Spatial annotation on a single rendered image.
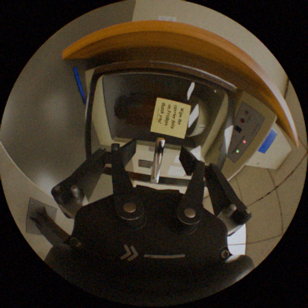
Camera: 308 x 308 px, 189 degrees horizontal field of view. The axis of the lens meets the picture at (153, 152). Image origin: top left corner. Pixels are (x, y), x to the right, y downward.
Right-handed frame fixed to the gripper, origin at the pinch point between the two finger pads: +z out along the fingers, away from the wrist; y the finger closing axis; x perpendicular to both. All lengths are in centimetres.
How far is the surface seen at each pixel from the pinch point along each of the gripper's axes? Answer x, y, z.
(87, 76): 19.8, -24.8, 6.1
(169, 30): 22.2, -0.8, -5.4
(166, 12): 91, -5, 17
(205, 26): 85, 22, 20
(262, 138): 9.0, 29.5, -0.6
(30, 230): -91, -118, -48
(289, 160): 11, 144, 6
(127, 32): 22.1, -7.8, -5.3
